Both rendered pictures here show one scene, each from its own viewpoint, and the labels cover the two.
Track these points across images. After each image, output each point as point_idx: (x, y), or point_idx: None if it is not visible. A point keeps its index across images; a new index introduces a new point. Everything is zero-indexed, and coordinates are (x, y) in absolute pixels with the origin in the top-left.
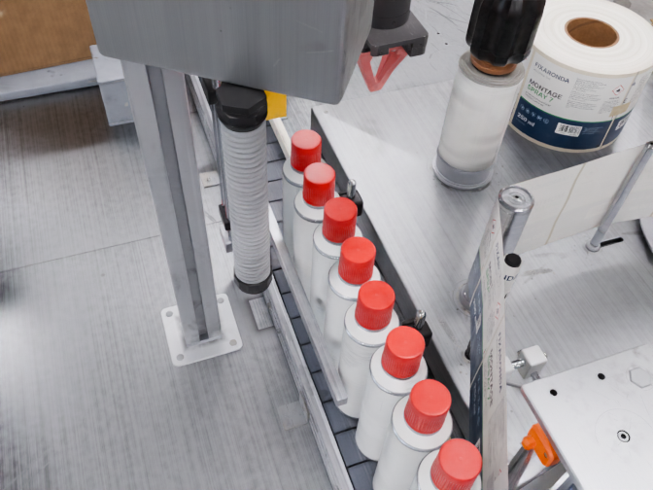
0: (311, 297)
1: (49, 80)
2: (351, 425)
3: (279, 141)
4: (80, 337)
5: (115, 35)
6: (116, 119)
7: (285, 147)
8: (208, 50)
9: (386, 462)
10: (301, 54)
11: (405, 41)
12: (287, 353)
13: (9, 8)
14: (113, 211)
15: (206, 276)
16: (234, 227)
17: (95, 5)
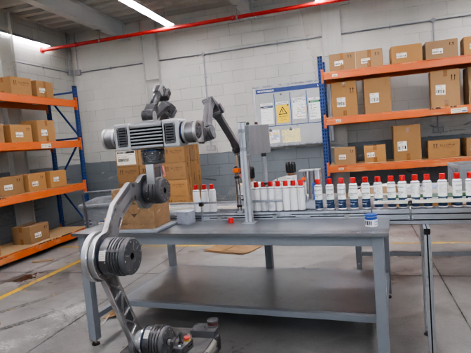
0: (263, 202)
1: (168, 224)
2: (282, 211)
3: (226, 208)
4: (237, 227)
5: (252, 150)
6: (190, 222)
7: (229, 206)
8: (260, 149)
9: (293, 197)
10: (267, 147)
11: (249, 169)
12: (263, 218)
13: (160, 208)
14: (213, 225)
15: (251, 202)
16: (265, 171)
17: (251, 148)
